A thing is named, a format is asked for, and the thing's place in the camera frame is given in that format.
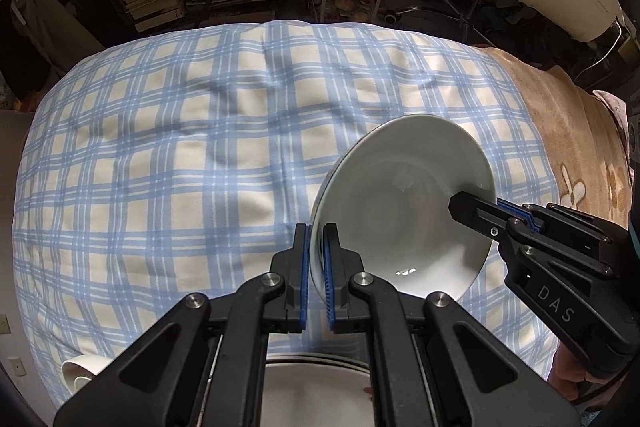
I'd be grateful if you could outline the wall socket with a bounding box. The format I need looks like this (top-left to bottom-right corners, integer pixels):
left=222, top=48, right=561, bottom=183
left=0, top=314, right=11, bottom=335

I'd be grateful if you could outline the red patterned bowl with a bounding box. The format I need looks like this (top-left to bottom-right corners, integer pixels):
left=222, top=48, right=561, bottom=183
left=309, top=115, right=497, bottom=299

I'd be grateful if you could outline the blue plaid tablecloth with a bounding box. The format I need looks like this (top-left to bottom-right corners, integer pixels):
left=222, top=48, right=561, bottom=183
left=12, top=20, right=560, bottom=405

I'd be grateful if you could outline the person's right hand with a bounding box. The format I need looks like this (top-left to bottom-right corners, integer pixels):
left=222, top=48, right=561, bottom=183
left=548, top=343, right=604, bottom=400

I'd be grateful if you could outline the white bowl with cat print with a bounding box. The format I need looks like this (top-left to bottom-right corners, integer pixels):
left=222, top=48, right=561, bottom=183
left=61, top=355, right=112, bottom=395

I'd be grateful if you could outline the large cherry plate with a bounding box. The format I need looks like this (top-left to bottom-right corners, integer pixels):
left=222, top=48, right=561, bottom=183
left=260, top=353, right=374, bottom=427

